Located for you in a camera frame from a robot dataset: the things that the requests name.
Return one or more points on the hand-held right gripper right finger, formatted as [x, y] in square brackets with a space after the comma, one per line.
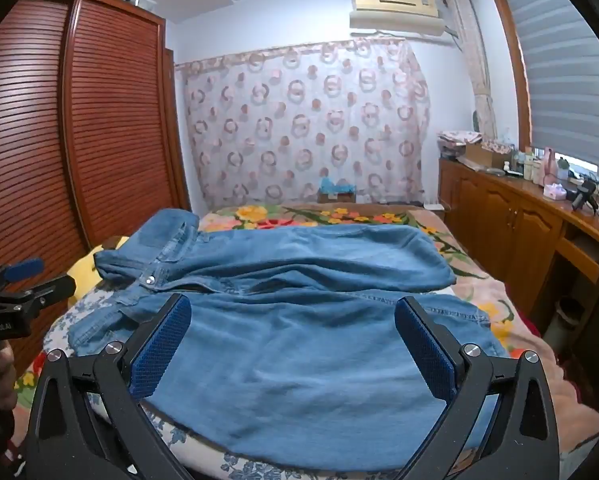
[427, 350]

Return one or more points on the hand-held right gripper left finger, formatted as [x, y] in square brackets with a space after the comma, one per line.
[162, 345]

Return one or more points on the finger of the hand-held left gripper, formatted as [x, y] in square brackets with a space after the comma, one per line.
[24, 270]
[54, 287]

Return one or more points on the blue denim pants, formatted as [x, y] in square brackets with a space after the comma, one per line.
[289, 350]

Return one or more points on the yellow plush toy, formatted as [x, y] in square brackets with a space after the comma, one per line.
[86, 265]

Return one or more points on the white trash bin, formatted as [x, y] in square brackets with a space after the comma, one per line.
[564, 330]

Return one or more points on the colourful flower blanket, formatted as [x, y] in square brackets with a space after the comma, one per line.
[359, 217]

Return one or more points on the wooden sideboard cabinet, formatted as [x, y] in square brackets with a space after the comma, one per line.
[499, 215]

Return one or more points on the white blue-flowered cloth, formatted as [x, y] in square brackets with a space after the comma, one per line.
[259, 467]

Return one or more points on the small cardboard box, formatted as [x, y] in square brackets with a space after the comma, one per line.
[337, 198]

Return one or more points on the brown slatted wooden wardrobe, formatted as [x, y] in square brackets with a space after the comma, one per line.
[104, 110]

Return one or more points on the blue plush toy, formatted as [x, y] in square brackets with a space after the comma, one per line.
[334, 186]

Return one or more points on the open cardboard box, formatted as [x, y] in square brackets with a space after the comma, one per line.
[479, 156]

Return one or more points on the pink tissue box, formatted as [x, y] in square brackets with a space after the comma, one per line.
[554, 191]

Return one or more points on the group of toiletry bottles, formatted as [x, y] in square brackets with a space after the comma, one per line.
[529, 165]

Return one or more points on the stack of folded floral cloths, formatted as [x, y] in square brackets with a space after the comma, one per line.
[454, 137]

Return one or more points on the black tripod stand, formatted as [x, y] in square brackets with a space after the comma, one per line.
[584, 192]

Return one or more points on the circle-patterned sheer curtain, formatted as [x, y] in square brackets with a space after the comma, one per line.
[304, 125]

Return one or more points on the beige tied curtain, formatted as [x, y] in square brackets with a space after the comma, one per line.
[479, 75]

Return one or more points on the clear plastic storage box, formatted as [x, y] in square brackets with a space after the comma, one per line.
[142, 2]

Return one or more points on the grey window blind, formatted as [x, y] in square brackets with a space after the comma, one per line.
[559, 85]

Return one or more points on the wooden window frame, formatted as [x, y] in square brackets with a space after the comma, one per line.
[512, 60]

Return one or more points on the beige wall air conditioner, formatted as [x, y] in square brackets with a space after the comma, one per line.
[394, 15]

